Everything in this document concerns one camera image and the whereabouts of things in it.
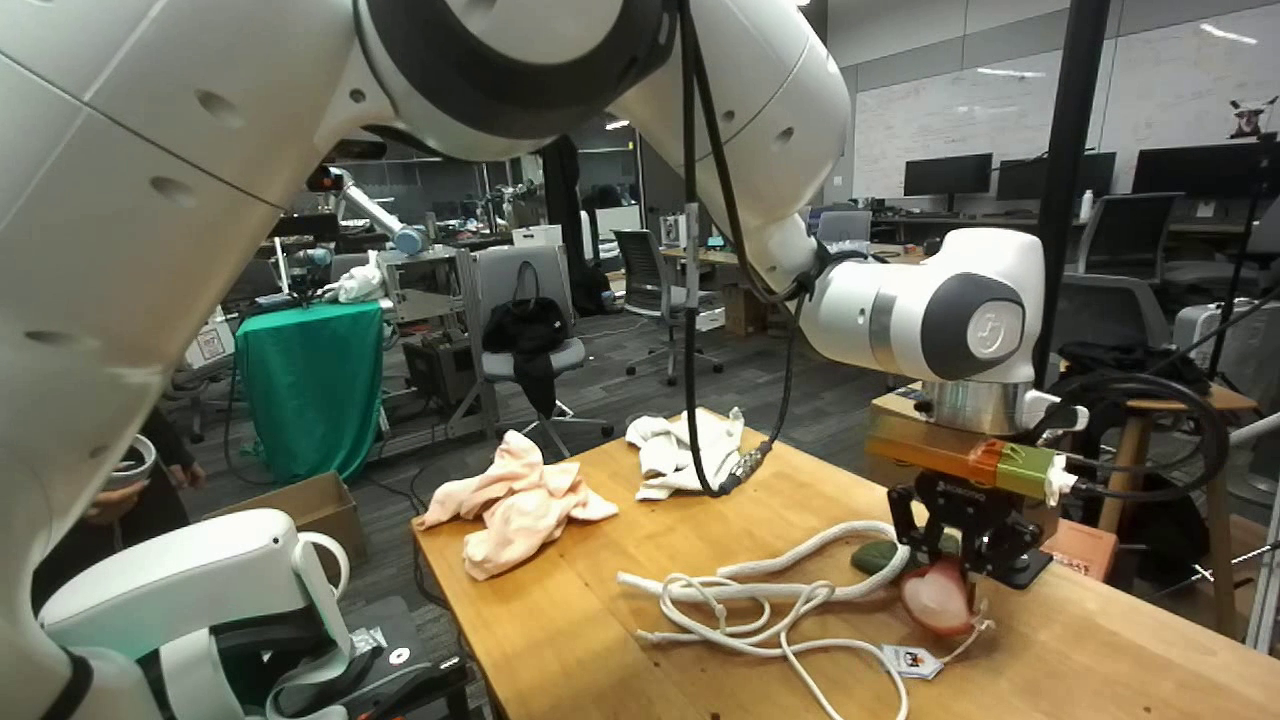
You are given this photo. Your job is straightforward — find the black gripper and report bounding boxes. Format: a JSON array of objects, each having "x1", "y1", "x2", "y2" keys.
[{"x1": 885, "y1": 474, "x2": 1055, "y2": 598}]

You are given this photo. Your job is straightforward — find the red round object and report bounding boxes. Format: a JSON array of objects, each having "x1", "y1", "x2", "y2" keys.
[{"x1": 896, "y1": 557, "x2": 990, "y2": 642}]

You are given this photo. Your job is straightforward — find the dark green cloth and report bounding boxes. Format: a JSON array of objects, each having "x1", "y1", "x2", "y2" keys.
[{"x1": 849, "y1": 535, "x2": 905, "y2": 579}]

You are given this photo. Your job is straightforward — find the thick white cable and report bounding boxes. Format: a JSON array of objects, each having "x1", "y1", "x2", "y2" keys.
[{"x1": 618, "y1": 518, "x2": 919, "y2": 607}]

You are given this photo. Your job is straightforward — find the white towel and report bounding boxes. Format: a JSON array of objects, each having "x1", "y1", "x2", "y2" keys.
[{"x1": 619, "y1": 405, "x2": 754, "y2": 510}]

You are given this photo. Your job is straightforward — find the pale pink cloth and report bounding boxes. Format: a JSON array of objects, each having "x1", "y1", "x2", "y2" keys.
[{"x1": 411, "y1": 430, "x2": 623, "y2": 584}]

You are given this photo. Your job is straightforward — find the person's hand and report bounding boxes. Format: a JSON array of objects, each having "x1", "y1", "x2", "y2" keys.
[{"x1": 84, "y1": 475, "x2": 151, "y2": 518}]

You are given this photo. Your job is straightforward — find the wooden stool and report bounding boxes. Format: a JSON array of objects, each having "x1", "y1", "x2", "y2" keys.
[{"x1": 1093, "y1": 379, "x2": 1260, "y2": 623}]

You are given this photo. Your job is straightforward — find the grey office chair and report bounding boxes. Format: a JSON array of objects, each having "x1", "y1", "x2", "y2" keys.
[{"x1": 1052, "y1": 271, "x2": 1186, "y2": 362}]

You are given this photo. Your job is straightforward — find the black office chair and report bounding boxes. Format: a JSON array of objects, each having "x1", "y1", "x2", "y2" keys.
[{"x1": 1076, "y1": 188, "x2": 1186, "y2": 286}]

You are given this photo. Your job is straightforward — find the black computer monitor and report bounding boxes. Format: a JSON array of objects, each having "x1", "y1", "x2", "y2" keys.
[
  {"x1": 995, "y1": 149, "x2": 1121, "y2": 203},
  {"x1": 901, "y1": 149, "x2": 1002, "y2": 203},
  {"x1": 1127, "y1": 137, "x2": 1280, "y2": 208}
]

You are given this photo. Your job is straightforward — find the black vertical pole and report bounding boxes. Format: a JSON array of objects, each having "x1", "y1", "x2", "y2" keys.
[{"x1": 994, "y1": 0, "x2": 1116, "y2": 591}]

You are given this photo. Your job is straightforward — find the black handbag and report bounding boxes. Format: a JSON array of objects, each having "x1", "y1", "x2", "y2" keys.
[{"x1": 481, "y1": 292, "x2": 572, "y2": 419}]

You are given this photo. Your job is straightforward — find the black tripod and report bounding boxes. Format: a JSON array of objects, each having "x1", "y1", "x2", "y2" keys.
[{"x1": 1197, "y1": 93, "x2": 1280, "y2": 395}]

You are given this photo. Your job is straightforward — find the small cardboard box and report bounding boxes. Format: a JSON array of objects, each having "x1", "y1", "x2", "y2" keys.
[{"x1": 217, "y1": 468, "x2": 367, "y2": 572}]

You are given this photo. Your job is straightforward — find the green cloth cover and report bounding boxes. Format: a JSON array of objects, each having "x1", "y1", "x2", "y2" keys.
[{"x1": 231, "y1": 298, "x2": 391, "y2": 489}]

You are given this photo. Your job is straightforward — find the white paper sign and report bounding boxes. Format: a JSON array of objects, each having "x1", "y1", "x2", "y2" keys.
[{"x1": 179, "y1": 306, "x2": 242, "y2": 373}]

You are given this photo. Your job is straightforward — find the person in dark clothes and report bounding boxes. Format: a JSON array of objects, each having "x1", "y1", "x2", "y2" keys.
[{"x1": 133, "y1": 395, "x2": 207, "y2": 529}]

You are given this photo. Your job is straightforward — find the white VR controller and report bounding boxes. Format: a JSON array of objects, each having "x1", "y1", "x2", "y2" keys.
[{"x1": 107, "y1": 434, "x2": 166, "y2": 489}]

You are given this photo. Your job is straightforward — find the thin white cord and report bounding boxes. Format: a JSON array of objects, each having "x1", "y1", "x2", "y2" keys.
[{"x1": 635, "y1": 568, "x2": 1002, "y2": 720}]

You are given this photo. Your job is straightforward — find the wall whiteboard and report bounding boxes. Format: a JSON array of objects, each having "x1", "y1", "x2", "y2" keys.
[{"x1": 854, "y1": 36, "x2": 1280, "y2": 203}]

